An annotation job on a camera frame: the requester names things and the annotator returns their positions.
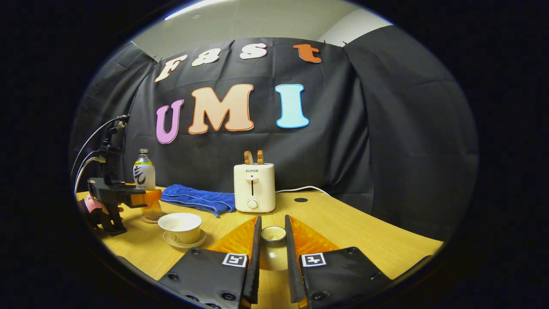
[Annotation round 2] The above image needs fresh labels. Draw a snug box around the clear water bottle white label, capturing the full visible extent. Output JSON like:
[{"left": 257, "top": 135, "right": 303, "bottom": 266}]
[{"left": 133, "top": 148, "right": 164, "bottom": 220}]

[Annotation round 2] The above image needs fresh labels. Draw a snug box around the blue towel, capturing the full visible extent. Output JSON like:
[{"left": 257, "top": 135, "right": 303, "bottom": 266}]
[{"left": 161, "top": 185, "right": 236, "bottom": 218}]

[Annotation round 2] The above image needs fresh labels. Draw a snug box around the black backdrop cloth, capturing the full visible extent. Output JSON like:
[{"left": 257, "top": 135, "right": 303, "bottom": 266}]
[{"left": 69, "top": 24, "right": 480, "bottom": 241}]

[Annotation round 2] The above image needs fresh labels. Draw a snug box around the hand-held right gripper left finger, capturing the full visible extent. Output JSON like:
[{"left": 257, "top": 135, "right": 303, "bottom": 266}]
[{"left": 158, "top": 216, "right": 262, "bottom": 309}]

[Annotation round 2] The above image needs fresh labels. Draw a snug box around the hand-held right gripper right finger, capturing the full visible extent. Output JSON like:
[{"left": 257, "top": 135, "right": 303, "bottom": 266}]
[{"left": 284, "top": 215, "right": 392, "bottom": 309}]

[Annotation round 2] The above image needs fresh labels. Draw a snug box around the white toaster cable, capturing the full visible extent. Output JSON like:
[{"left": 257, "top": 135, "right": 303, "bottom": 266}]
[{"left": 274, "top": 185, "right": 333, "bottom": 197}]

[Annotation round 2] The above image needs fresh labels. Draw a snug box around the cream ceramic saucer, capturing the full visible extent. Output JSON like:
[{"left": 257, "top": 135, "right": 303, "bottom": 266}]
[{"left": 162, "top": 230, "right": 207, "bottom": 249}]

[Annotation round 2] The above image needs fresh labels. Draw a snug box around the cream teacup lid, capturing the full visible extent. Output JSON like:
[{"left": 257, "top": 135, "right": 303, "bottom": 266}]
[{"left": 260, "top": 226, "right": 289, "bottom": 272}]

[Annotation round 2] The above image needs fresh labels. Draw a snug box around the white toaster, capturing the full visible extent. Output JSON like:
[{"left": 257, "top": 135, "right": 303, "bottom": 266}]
[{"left": 234, "top": 163, "right": 276, "bottom": 213}]

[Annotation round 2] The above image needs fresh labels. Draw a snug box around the cream ceramic teacup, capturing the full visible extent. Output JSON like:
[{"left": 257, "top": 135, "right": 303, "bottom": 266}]
[{"left": 157, "top": 212, "right": 203, "bottom": 244}]

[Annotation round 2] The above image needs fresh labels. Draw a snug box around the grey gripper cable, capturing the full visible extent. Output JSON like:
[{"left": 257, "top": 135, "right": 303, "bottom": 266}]
[
  {"left": 70, "top": 115, "right": 129, "bottom": 179},
  {"left": 74, "top": 156, "right": 106, "bottom": 196}
]

